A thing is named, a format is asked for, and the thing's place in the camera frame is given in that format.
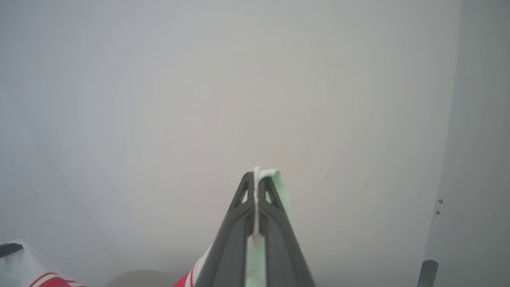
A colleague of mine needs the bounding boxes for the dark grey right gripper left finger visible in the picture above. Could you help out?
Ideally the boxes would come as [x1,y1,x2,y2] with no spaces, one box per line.
[195,172,255,287]

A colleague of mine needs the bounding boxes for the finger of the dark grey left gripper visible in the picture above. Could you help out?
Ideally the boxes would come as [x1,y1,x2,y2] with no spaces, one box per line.
[0,243,24,258]

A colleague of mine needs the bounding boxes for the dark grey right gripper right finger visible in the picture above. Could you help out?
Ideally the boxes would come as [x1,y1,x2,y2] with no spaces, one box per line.
[258,177,316,287]

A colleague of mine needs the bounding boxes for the red and white jersey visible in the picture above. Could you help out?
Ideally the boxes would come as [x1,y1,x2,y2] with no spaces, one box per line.
[0,167,291,287]

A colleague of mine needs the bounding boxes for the grey fabric sofa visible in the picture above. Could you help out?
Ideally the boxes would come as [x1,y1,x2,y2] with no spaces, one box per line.
[107,270,182,287]

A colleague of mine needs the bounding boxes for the dark cylindrical leg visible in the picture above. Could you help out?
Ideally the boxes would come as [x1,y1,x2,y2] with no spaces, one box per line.
[417,260,439,287]

